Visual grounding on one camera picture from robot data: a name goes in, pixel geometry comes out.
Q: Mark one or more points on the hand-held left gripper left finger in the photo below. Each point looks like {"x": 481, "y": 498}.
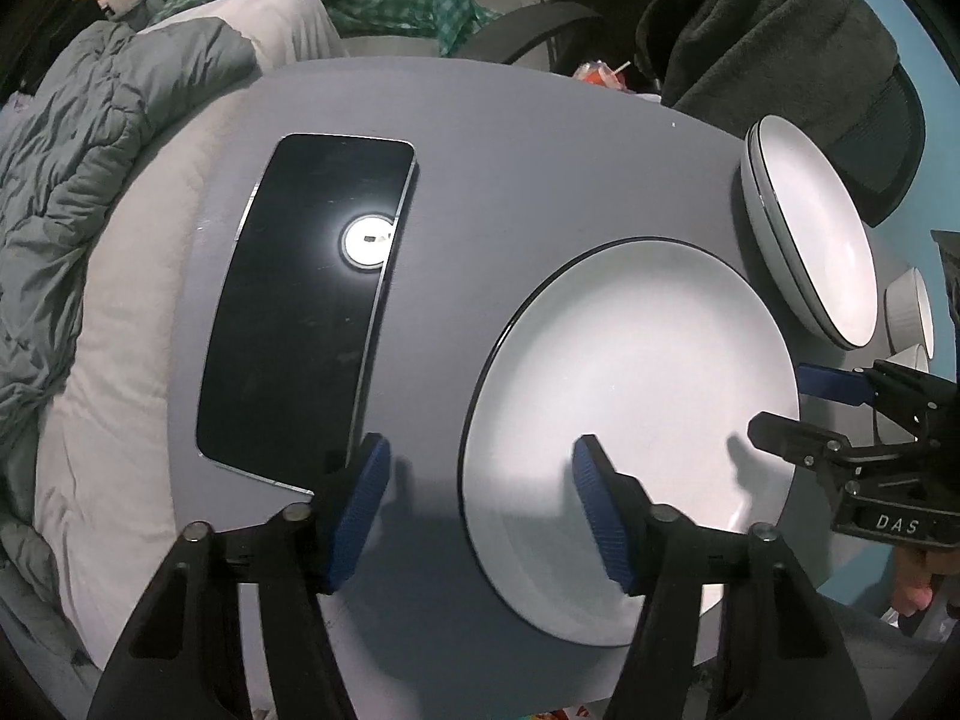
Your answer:
{"x": 367, "y": 510}

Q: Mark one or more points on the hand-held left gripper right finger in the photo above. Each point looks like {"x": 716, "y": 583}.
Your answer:
{"x": 600, "y": 517}

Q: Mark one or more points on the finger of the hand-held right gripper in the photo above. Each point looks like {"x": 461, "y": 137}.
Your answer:
{"x": 795, "y": 439}
{"x": 832, "y": 382}

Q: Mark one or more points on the stack of white plates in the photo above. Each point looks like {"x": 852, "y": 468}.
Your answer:
{"x": 817, "y": 232}

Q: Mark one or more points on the large white plate black rim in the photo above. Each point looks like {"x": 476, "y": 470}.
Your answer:
{"x": 637, "y": 360}

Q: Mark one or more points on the white bowl black rim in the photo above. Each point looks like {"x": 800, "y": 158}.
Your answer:
{"x": 759, "y": 229}

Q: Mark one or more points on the person's right hand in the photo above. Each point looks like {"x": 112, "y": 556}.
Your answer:
{"x": 919, "y": 577}

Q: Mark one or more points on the small white ribbed bowl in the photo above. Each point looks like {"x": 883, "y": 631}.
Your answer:
{"x": 904, "y": 311}
{"x": 913, "y": 357}

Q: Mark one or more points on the black tablet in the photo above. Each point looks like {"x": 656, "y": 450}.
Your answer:
{"x": 300, "y": 330}

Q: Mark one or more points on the black office chair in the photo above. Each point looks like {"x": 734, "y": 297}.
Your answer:
{"x": 877, "y": 150}

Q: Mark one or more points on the white pillow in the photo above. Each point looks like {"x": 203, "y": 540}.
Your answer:
{"x": 127, "y": 405}
{"x": 262, "y": 22}

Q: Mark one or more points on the dark grey fleece blanket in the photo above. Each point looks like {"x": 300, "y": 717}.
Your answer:
{"x": 750, "y": 30}

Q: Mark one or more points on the orange snack packet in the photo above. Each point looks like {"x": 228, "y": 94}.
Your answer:
{"x": 596, "y": 75}

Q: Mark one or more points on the grey comforter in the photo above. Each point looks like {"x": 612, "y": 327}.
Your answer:
{"x": 67, "y": 202}

